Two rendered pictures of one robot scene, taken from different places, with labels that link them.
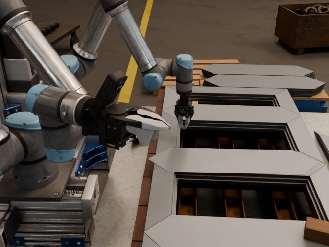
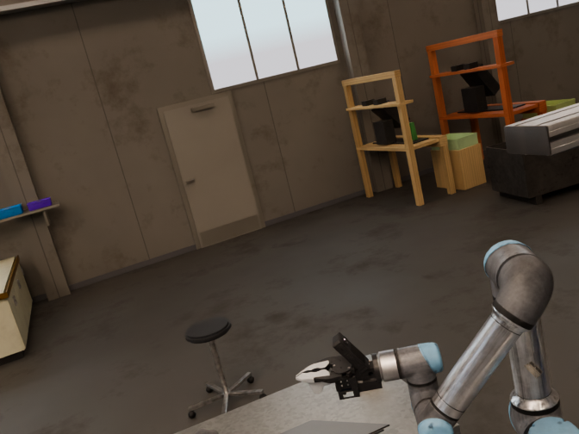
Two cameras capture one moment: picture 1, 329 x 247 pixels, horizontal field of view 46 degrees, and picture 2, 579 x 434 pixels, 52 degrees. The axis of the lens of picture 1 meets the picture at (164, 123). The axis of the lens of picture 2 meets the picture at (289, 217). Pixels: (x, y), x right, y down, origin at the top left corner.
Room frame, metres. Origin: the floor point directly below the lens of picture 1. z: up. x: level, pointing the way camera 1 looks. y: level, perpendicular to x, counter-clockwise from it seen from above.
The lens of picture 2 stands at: (2.00, -0.41, 2.18)
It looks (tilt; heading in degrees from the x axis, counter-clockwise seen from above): 13 degrees down; 160
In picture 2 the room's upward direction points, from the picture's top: 14 degrees counter-clockwise
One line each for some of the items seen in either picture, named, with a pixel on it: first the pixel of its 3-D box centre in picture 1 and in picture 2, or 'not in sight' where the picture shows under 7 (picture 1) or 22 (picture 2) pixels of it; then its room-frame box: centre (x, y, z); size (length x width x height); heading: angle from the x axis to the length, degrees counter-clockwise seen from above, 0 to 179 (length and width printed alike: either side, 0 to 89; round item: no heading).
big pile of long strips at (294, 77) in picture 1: (260, 79); not in sight; (2.39, -0.64, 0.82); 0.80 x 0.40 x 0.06; 86
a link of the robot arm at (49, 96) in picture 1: (52, 103); (418, 361); (0.82, 0.27, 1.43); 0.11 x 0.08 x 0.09; 63
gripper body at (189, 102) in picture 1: (184, 102); not in sight; (1.56, -0.09, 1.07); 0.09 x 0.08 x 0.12; 176
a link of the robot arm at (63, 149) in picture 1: (62, 135); (426, 399); (0.83, 0.26, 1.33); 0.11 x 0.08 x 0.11; 153
